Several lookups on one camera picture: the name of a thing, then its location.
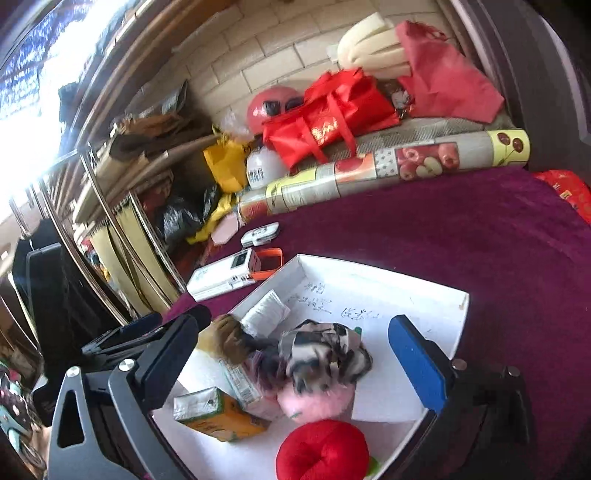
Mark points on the red helmet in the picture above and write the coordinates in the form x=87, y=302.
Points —
x=270, y=103

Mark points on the small white power bank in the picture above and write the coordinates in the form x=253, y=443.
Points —
x=260, y=236

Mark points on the grey panelled door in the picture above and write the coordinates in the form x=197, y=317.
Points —
x=537, y=53

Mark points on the red flat package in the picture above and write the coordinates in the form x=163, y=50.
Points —
x=570, y=188

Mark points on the pink fluffy pompom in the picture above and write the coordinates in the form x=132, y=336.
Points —
x=312, y=407

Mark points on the cream folded foam stack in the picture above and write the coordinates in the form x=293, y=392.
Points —
x=373, y=45

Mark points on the fruit print rolled mat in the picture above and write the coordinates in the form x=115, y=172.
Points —
x=387, y=166

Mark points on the white plastic jar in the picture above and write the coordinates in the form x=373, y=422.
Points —
x=263, y=166

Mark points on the blue grey knitted scrunchie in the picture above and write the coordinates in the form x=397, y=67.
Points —
x=268, y=368

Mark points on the dark red nonwoven bag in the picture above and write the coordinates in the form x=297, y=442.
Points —
x=443, y=82

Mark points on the metal storage shelf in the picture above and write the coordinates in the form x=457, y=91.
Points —
x=102, y=101

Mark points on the black white patterned scrunchie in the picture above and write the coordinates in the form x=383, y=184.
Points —
x=321, y=355

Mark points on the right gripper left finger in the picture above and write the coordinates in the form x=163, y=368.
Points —
x=143, y=387

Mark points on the beige braided rope toy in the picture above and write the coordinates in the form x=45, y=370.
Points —
x=224, y=339

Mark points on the pink tissue paper pack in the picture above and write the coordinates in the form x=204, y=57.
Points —
x=237, y=382

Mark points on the white cotton glove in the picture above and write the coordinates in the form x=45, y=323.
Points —
x=263, y=318

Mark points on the magenta plush table cloth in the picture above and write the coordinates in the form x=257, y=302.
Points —
x=521, y=253

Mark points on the red plush apple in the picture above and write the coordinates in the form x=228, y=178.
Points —
x=323, y=450

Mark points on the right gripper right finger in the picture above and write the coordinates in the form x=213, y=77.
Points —
x=445, y=392

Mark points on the white foam block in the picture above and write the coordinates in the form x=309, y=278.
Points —
x=385, y=394

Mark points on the yellow plastic bag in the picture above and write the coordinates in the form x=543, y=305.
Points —
x=227, y=161

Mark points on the black plastic bag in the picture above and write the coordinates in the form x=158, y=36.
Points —
x=184, y=213

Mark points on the shiny red tote bag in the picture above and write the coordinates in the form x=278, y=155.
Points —
x=337, y=107

